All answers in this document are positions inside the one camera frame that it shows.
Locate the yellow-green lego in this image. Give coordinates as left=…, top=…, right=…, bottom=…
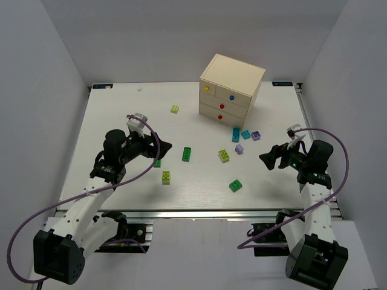
left=161, top=171, right=171, bottom=185
left=171, top=105, right=179, bottom=114
left=218, top=149, right=230, bottom=163

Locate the cream wooden drawer cabinet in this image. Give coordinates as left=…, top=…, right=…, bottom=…
left=198, top=54, right=265, bottom=128

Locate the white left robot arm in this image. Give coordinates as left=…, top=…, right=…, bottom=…
left=33, top=129, right=172, bottom=285

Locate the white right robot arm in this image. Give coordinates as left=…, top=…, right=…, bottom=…
left=259, top=140, right=348, bottom=289

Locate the dark green long lego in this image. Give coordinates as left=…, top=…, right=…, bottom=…
left=182, top=147, right=192, bottom=162

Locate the purple lego right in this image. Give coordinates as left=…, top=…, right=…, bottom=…
left=251, top=131, right=261, bottom=141

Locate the lilac lego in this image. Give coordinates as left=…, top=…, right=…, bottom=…
left=235, top=144, right=244, bottom=155

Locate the teal small lego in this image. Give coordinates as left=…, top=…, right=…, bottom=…
left=241, top=130, right=251, bottom=140

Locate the green lego near front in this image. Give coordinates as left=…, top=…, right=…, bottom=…
left=229, top=179, right=242, bottom=192

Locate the teal long lego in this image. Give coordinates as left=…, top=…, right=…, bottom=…
left=232, top=127, right=241, bottom=143

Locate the left blue table label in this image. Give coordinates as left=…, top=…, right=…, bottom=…
left=92, top=84, right=113, bottom=89

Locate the blue table label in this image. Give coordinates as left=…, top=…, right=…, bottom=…
left=92, top=84, right=113, bottom=89
left=272, top=82, right=293, bottom=87

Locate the right blue table label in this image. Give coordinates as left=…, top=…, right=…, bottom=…
left=272, top=82, right=293, bottom=87

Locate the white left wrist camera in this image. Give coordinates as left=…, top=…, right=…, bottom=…
left=126, top=113, right=148, bottom=135

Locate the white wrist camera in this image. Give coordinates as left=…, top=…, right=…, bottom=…
left=287, top=124, right=306, bottom=150
left=126, top=113, right=148, bottom=135

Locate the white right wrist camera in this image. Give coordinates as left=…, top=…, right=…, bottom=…
left=287, top=124, right=306, bottom=150

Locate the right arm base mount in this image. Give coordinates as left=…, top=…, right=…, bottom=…
left=247, top=209, right=299, bottom=257

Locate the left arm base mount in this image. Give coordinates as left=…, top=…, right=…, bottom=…
left=93, top=211, right=151, bottom=254

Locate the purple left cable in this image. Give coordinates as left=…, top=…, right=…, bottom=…
left=6, top=114, right=161, bottom=284

